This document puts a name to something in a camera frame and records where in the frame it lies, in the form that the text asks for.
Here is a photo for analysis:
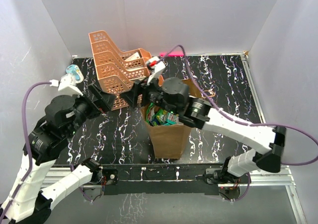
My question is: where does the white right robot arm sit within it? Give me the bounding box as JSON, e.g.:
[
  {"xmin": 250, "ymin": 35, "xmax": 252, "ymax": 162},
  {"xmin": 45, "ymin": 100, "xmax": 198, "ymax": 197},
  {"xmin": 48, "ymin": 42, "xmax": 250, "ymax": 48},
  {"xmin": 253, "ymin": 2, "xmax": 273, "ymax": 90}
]
[{"xmin": 120, "ymin": 77, "xmax": 286, "ymax": 184}]

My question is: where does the teal snack packet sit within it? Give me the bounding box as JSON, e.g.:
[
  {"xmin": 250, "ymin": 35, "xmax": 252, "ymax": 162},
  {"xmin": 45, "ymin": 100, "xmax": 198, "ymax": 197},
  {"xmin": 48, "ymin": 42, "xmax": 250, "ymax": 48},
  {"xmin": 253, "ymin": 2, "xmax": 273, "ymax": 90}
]
[{"xmin": 164, "ymin": 113, "xmax": 179, "ymax": 126}]

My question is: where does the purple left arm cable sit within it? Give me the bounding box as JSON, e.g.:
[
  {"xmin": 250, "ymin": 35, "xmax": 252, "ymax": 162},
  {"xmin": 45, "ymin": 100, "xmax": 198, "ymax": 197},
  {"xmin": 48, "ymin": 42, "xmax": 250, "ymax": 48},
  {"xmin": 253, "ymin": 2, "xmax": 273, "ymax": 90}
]
[{"xmin": 0, "ymin": 81, "xmax": 60, "ymax": 220}]

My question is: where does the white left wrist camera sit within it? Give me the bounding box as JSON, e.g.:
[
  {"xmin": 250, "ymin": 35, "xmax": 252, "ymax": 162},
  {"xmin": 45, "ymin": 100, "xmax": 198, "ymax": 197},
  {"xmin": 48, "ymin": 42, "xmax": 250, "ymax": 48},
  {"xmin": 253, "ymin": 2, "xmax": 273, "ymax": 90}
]
[{"xmin": 49, "ymin": 74, "xmax": 83, "ymax": 96}]

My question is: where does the blue white correction tape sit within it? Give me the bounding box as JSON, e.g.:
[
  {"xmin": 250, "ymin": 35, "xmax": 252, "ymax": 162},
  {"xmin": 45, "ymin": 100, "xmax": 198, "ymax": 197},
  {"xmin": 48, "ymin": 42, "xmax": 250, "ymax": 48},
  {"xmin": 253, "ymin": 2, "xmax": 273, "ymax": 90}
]
[{"xmin": 66, "ymin": 64, "xmax": 84, "ymax": 83}]

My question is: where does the pink tape strip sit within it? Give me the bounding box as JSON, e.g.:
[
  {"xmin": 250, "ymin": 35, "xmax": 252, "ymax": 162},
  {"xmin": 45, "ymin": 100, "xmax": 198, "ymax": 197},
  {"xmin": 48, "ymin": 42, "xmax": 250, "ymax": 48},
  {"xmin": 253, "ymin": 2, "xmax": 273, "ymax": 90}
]
[{"xmin": 159, "ymin": 51, "xmax": 184, "ymax": 57}]

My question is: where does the green cassava chips bag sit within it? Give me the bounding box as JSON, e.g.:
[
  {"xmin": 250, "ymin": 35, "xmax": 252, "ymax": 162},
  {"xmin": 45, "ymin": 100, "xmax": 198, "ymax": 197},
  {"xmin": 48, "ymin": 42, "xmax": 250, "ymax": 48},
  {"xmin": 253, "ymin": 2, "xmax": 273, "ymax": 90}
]
[{"xmin": 145, "ymin": 103, "xmax": 155, "ymax": 125}]

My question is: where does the peach plastic file organizer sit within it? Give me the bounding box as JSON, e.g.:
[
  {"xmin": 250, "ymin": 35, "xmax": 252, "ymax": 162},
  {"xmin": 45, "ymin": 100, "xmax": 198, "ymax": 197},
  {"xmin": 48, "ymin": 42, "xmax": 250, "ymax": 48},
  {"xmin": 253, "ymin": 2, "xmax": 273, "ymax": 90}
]
[{"xmin": 88, "ymin": 30, "xmax": 152, "ymax": 110}]

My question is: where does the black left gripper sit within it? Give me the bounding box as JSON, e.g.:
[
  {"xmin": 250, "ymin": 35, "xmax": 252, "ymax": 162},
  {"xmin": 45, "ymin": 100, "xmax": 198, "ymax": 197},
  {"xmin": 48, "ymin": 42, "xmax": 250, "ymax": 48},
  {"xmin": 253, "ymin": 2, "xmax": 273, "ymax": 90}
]
[{"xmin": 66, "ymin": 82, "xmax": 117, "ymax": 137}]

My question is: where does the yellow green fruit snack bag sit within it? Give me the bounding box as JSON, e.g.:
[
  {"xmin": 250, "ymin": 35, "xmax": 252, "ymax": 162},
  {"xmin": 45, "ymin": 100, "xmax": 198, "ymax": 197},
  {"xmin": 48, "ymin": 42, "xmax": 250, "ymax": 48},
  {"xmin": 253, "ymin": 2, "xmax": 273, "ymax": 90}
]
[{"xmin": 156, "ymin": 109, "xmax": 168, "ymax": 122}]

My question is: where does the brown paper bag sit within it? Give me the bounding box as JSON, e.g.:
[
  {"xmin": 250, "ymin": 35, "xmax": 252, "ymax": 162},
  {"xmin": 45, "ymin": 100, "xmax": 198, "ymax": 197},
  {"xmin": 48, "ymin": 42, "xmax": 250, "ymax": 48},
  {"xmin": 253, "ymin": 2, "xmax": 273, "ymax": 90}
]
[{"xmin": 141, "ymin": 79, "xmax": 211, "ymax": 159}]

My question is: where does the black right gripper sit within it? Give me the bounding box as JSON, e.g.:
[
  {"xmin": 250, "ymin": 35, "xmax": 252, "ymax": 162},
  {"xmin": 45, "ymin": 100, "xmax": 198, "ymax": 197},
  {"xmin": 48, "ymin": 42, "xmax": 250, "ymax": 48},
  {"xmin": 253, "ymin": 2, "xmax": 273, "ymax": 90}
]
[{"xmin": 121, "ymin": 72, "xmax": 180, "ymax": 116}]

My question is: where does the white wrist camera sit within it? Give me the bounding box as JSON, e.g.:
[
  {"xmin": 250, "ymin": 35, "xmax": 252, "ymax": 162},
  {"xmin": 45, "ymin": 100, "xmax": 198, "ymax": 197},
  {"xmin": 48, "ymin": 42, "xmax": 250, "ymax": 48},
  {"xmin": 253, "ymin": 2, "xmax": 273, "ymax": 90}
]
[
  {"xmin": 146, "ymin": 56, "xmax": 165, "ymax": 85},
  {"xmin": 49, "ymin": 74, "xmax": 83, "ymax": 96}
]

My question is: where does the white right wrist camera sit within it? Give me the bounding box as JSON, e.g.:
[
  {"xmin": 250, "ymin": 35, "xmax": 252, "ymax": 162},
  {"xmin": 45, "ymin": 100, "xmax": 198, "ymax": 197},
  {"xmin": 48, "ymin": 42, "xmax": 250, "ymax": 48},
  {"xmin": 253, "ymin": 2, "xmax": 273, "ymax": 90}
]
[{"xmin": 146, "ymin": 56, "xmax": 165, "ymax": 85}]

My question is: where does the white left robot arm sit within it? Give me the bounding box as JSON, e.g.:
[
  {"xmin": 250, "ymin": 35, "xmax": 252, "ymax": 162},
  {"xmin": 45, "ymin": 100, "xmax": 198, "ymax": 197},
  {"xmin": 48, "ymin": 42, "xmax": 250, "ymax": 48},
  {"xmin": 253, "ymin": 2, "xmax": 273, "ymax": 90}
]
[{"xmin": 0, "ymin": 84, "xmax": 116, "ymax": 224}]

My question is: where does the white card in organizer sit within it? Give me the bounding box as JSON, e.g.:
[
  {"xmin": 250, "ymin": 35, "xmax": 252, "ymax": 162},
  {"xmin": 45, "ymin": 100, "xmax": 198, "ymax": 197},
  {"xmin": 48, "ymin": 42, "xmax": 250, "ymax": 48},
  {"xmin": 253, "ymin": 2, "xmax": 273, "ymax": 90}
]
[{"xmin": 125, "ymin": 52, "xmax": 141, "ymax": 62}]

